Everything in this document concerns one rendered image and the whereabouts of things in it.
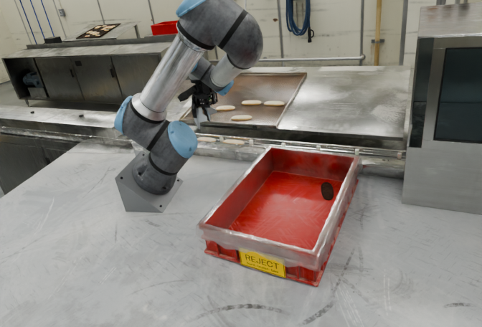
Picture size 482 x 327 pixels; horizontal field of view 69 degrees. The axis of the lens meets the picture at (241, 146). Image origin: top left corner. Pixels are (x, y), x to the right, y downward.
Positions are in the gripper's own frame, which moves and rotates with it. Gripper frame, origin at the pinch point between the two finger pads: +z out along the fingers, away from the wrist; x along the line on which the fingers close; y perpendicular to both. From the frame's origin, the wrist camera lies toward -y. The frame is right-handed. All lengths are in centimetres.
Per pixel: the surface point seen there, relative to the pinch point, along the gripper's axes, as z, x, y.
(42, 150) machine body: 20, -9, -105
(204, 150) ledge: 8.2, -9.1, 4.4
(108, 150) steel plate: 11.5, -13.4, -46.7
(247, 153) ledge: 7.6, -9.1, 24.5
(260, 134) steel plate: 11.3, 15.7, 19.2
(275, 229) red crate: 11, -44, 48
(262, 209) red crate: 11, -36, 41
